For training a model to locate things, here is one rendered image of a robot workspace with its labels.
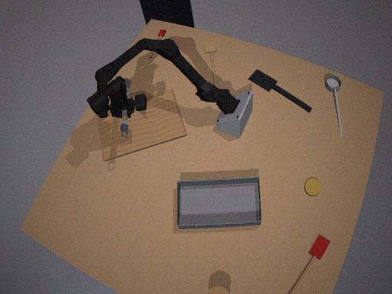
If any brown wooden board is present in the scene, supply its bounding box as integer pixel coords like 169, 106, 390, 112
97, 90, 186, 162

